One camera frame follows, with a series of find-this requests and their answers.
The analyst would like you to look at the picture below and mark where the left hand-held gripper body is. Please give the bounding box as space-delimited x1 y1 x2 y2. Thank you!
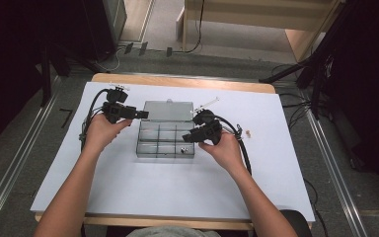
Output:
102 82 138 125

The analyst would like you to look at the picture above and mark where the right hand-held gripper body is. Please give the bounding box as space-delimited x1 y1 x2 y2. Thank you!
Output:
190 97 225 146

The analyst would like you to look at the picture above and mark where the grey transparent compartment box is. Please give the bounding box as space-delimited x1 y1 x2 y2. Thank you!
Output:
135 98 196 160

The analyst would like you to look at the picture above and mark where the person's left hand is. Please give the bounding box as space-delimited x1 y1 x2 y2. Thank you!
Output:
84 113 133 156

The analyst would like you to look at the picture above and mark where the person's right hand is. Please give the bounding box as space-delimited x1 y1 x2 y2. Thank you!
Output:
197 129 250 177

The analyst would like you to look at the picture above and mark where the black metal stand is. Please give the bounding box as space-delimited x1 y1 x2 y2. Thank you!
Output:
40 42 111 107
259 0 359 120

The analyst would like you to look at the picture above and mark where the dark cabinet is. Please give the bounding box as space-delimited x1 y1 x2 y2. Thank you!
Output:
82 0 128 62

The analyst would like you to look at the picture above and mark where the person's grey shirt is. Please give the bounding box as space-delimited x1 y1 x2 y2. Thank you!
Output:
126 226 221 237

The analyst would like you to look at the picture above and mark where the dark curtain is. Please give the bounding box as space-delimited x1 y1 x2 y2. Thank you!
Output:
0 0 90 156
322 0 379 198

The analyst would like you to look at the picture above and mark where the light wooden furniture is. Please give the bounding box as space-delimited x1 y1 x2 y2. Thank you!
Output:
176 0 346 62

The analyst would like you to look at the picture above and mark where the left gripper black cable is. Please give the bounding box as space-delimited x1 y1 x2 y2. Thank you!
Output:
79 88 112 152

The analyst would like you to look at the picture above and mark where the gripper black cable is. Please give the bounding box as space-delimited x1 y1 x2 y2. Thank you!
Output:
79 88 112 152
215 115 254 176

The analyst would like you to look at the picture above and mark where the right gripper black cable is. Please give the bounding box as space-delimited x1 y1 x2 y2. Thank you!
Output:
215 115 254 176

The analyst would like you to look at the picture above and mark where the white floor cable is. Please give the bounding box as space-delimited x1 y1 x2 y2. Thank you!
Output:
95 45 126 73

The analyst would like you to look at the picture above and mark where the black floor cable bundle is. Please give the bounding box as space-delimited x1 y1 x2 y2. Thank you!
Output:
270 63 314 132

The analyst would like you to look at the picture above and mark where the hanging black cable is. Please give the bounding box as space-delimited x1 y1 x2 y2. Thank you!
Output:
182 0 206 54

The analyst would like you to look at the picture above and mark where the metal floor rail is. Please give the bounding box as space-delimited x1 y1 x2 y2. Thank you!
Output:
304 108 369 237
0 75 63 231

